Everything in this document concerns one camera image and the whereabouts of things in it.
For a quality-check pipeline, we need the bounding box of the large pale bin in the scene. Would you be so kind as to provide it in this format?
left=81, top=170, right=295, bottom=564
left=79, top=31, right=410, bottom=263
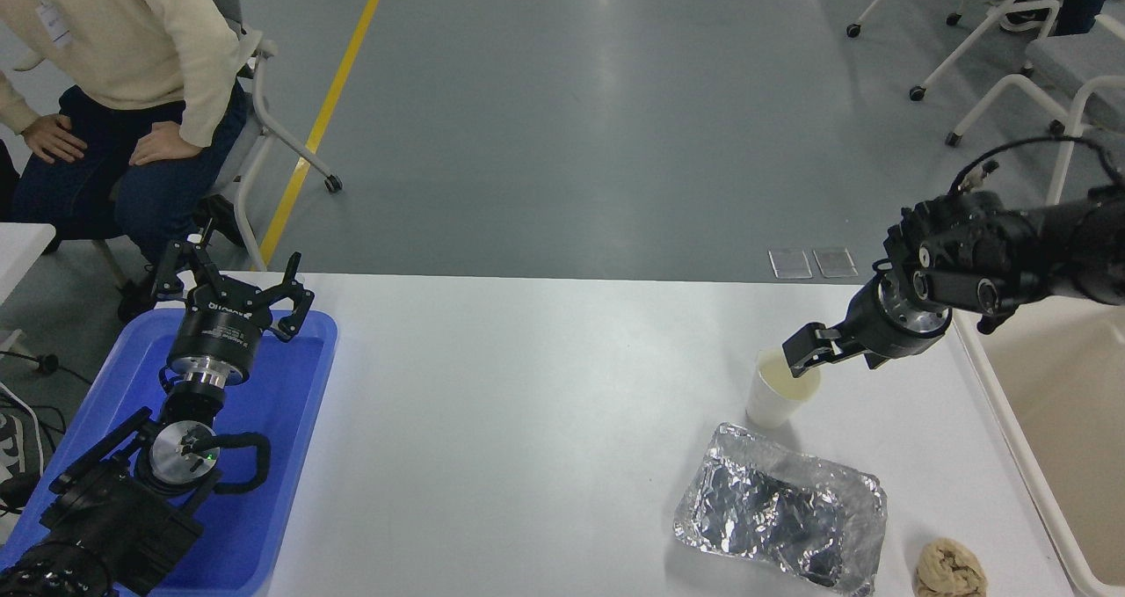
left=952, top=294, right=1125, bottom=597

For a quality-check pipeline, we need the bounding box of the person's right hand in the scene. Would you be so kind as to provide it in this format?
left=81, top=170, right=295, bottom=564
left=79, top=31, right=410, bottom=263
left=21, top=113, right=89, bottom=165

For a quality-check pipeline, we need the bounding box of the crumpled silver foil tray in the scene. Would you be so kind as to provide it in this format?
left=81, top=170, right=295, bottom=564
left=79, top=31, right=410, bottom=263
left=673, top=421, right=889, bottom=596

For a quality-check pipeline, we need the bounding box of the white cable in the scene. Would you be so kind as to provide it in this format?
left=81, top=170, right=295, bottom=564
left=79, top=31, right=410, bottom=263
left=0, top=384, right=47, bottom=479

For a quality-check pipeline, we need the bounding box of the black cable with plug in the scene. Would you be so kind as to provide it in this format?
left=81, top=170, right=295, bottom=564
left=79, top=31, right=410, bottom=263
left=0, top=349, right=93, bottom=387

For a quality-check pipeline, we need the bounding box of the clear floor plate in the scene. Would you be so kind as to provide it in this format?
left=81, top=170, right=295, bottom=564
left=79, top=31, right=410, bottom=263
left=768, top=248, right=813, bottom=279
left=813, top=246, right=858, bottom=277

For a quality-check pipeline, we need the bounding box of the crumpled tan paper ball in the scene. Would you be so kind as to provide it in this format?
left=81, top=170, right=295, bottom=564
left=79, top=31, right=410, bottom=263
left=912, top=537, right=988, bottom=597

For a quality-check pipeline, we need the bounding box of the person's left hand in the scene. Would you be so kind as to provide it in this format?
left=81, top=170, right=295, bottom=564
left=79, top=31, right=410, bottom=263
left=129, top=120, right=205, bottom=167

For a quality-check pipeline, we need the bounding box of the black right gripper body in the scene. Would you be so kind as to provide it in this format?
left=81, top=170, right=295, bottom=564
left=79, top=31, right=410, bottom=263
left=842, top=276, right=950, bottom=370

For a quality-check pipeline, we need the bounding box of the white paper cup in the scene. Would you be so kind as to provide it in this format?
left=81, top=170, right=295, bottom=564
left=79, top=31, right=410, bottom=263
left=745, top=349, right=823, bottom=429

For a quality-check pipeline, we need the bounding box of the small white table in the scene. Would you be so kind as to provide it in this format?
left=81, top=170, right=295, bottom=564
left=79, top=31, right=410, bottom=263
left=0, top=222, right=55, bottom=308

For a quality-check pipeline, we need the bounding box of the blue plastic tray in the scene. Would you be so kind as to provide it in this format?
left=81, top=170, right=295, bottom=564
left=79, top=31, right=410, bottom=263
left=0, top=309, right=339, bottom=597

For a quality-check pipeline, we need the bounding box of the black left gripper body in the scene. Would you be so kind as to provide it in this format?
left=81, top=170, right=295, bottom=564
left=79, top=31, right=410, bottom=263
left=166, top=289, right=268, bottom=376

